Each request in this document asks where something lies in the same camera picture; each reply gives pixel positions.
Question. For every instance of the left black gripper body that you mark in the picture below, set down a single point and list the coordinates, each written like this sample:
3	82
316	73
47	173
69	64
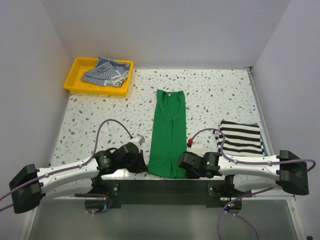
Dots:
134	165

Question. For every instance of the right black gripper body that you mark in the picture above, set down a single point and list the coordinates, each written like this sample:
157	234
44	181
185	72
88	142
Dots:
193	174

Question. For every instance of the green tank top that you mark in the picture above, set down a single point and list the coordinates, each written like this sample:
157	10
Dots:
169	134

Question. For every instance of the blue striped tank top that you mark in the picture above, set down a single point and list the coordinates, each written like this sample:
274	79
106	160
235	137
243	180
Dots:
107	73

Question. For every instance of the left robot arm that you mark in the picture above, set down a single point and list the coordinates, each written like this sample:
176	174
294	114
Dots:
31	184

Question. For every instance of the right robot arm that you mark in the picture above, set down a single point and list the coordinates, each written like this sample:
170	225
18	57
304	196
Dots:
285	171

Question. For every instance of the black white striped tank top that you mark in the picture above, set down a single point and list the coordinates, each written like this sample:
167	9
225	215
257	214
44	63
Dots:
237	139

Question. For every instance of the blue folded tank top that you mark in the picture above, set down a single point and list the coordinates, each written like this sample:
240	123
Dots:
265	150

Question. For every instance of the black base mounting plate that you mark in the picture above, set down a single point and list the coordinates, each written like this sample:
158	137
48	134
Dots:
185	192

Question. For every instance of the yellow plastic tray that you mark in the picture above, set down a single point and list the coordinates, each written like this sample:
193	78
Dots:
80	65

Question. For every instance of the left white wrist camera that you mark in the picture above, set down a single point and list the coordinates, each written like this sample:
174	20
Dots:
138	140

